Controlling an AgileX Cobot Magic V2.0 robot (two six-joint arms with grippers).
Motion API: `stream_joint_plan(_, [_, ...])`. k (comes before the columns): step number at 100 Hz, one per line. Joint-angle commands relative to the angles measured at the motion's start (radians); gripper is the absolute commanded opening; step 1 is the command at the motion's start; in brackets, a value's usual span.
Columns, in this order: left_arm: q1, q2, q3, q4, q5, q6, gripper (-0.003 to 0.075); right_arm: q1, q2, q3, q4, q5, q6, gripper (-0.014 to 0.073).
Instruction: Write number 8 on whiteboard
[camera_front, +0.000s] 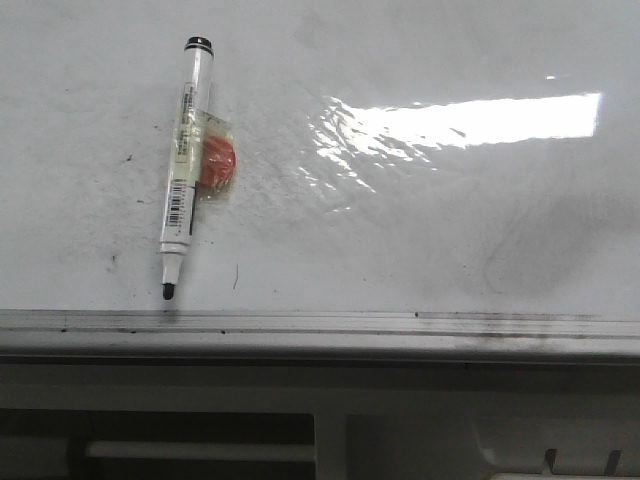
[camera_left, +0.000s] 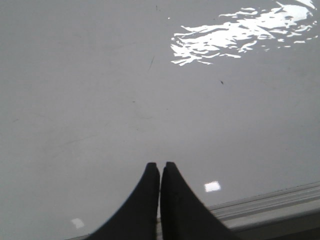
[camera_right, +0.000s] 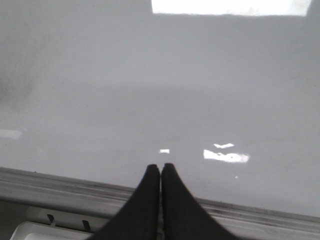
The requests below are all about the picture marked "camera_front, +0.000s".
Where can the white whiteboard with aluminium frame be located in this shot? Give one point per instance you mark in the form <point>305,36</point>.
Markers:
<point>413,179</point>

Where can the white whiteboard marker black tip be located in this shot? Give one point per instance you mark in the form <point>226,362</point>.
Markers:
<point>202,156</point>

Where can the white bar under table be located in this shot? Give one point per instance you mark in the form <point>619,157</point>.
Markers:
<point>201,451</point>

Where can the white plastic table frame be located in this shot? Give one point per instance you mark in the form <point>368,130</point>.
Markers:
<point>442,421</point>

